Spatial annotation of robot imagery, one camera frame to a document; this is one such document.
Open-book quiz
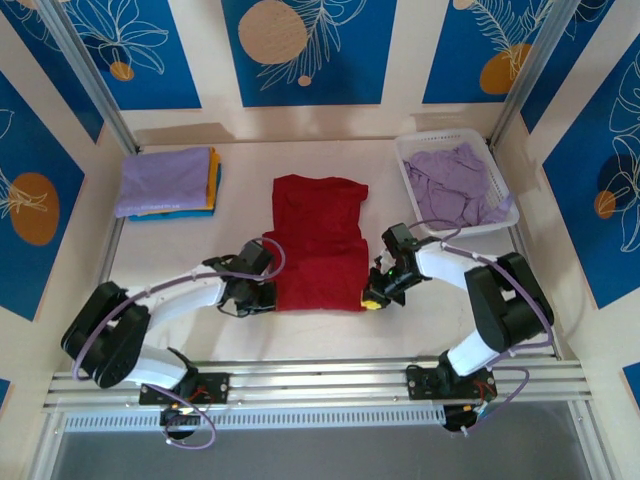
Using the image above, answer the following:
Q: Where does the red t-shirt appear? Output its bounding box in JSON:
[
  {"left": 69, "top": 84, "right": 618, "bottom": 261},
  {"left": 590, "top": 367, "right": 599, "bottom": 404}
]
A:
[{"left": 261, "top": 173, "right": 371, "bottom": 314}]

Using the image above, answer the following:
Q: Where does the crumpled lilac t-shirt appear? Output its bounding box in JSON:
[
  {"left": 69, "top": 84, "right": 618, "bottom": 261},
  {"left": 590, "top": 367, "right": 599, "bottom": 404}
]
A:
[{"left": 402, "top": 141, "right": 514, "bottom": 231}]

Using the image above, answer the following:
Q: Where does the folded blue t-shirt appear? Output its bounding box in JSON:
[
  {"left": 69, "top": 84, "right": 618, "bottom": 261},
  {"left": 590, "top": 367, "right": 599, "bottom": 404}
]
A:
[{"left": 127, "top": 206, "right": 217, "bottom": 223}]

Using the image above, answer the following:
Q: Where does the folded orange t-shirt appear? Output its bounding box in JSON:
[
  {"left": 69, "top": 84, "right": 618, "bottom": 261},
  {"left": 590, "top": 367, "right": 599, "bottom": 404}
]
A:
[{"left": 201, "top": 147, "right": 223, "bottom": 212}]

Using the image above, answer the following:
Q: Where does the white plastic basket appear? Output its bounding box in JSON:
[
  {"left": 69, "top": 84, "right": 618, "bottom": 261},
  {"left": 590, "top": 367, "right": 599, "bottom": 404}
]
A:
[{"left": 393, "top": 128, "right": 521, "bottom": 239}]

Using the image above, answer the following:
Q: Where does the folded lilac t-shirt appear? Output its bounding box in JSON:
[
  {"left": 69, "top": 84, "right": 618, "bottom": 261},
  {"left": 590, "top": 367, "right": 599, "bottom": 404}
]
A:
[{"left": 113, "top": 146, "right": 211, "bottom": 219}]

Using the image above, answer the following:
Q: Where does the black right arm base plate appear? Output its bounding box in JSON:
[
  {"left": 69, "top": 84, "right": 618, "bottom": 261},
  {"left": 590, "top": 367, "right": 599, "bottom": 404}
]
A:
[{"left": 405, "top": 364, "right": 499, "bottom": 402}]

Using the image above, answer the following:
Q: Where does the aluminium mounting rail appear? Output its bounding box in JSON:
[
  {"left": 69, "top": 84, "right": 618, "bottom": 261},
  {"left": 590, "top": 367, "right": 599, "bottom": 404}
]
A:
[{"left": 43, "top": 355, "right": 595, "bottom": 415}]

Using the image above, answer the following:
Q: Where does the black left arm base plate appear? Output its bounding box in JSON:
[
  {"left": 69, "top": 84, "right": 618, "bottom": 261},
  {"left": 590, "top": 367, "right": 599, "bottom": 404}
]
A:
[{"left": 138, "top": 371, "right": 232, "bottom": 407}]

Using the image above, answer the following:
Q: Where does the white slotted cable duct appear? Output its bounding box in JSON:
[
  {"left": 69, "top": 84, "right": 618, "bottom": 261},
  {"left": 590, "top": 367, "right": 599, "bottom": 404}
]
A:
[{"left": 63, "top": 404, "right": 447, "bottom": 432}]

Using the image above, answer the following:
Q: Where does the aluminium table side rail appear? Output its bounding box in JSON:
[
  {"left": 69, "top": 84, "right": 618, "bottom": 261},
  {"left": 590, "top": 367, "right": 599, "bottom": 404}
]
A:
[
  {"left": 508, "top": 219, "right": 565, "bottom": 359},
  {"left": 73, "top": 214, "right": 127, "bottom": 372}
]

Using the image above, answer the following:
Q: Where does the black cable connector box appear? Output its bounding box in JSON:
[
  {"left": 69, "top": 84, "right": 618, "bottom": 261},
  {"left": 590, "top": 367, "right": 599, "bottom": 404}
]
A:
[
  {"left": 441, "top": 403, "right": 482, "bottom": 435},
  {"left": 158, "top": 406, "right": 202, "bottom": 442}
]

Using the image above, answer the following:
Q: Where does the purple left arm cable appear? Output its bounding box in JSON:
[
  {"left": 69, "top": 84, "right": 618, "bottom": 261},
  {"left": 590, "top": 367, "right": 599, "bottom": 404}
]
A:
[{"left": 72, "top": 236, "right": 288, "bottom": 449}]

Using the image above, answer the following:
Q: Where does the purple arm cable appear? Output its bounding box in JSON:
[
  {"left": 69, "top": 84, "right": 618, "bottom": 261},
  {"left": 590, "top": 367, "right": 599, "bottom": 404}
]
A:
[
  {"left": 407, "top": 219, "right": 556, "bottom": 438},
  {"left": 72, "top": 236, "right": 288, "bottom": 449}
]

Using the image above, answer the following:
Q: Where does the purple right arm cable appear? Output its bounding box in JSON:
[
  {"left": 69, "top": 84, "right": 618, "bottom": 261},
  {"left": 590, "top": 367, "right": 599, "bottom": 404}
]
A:
[{"left": 407, "top": 219, "right": 556, "bottom": 438}]

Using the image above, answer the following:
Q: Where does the blue floral wall panel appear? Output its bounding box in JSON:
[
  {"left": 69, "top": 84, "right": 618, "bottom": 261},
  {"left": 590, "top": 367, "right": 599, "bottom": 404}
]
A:
[
  {"left": 0, "top": 72, "right": 87, "bottom": 323},
  {"left": 63, "top": 0, "right": 203, "bottom": 112},
  {"left": 541, "top": 47, "right": 640, "bottom": 312},
  {"left": 221, "top": 0, "right": 399, "bottom": 108},
  {"left": 421, "top": 0, "right": 557, "bottom": 106}
]

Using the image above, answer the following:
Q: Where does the aluminium frame post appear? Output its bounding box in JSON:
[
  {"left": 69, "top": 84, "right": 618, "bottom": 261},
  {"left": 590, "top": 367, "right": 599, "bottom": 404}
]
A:
[
  {"left": 35, "top": 0, "right": 142, "bottom": 155},
  {"left": 488, "top": 0, "right": 585, "bottom": 149}
]

